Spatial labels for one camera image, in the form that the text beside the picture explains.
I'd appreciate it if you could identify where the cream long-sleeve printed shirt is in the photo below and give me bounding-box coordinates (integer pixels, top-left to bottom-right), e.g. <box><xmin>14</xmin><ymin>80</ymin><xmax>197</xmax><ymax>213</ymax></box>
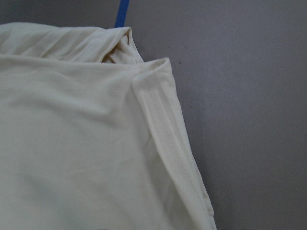
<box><xmin>0</xmin><ymin>23</ymin><xmax>216</xmax><ymax>230</ymax></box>

